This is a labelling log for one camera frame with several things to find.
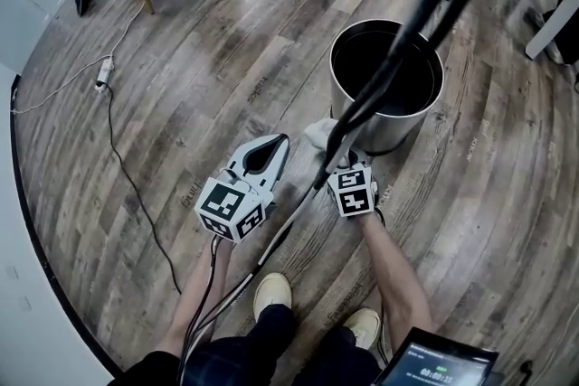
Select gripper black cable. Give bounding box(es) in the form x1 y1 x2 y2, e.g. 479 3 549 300
180 235 223 376
373 207 391 365

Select thin black floor cable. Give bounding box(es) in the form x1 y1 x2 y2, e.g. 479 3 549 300
104 84 183 296

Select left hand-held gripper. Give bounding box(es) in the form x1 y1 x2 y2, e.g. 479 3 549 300
193 132 291 246

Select person's left beige shoe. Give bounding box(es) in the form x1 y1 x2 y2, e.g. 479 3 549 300
252 271 293 325

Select thick black head cable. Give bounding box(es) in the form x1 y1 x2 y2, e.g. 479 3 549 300
178 0 515 386

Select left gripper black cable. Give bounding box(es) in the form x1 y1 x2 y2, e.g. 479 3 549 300
180 235 223 376

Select person's dark plaid trousers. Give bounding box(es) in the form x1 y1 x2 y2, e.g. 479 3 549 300
180 303 385 386

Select white power strip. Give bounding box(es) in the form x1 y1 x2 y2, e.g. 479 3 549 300
93 57 115 94

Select person's black shirt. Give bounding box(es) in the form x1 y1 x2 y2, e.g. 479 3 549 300
106 350 182 386

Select black tablet mount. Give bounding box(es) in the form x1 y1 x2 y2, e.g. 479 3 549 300
490 359 536 386

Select person's right beige shoe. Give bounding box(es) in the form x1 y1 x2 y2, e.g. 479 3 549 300
341 307 382 352

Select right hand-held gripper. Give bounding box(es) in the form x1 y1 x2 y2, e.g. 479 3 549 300
325 147 380 219

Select white cloth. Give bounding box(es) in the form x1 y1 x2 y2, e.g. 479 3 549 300
303 117 359 166

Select white power cable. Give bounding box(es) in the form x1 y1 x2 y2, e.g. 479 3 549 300
9 55 112 115
108 0 160 60

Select black tablet with screen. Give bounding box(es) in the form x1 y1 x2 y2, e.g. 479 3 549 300
373 326 501 386

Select person's left forearm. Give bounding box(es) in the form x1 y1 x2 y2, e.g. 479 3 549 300
156 234 236 356

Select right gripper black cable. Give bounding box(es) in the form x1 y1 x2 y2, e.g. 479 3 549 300
373 207 391 365

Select person's right forearm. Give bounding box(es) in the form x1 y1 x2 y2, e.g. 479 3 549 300
359 212 438 352

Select steel trash bin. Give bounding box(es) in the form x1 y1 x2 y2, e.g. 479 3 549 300
328 18 446 157

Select person's beige shoe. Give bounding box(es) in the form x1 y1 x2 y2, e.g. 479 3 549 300
341 307 382 352
252 271 293 325

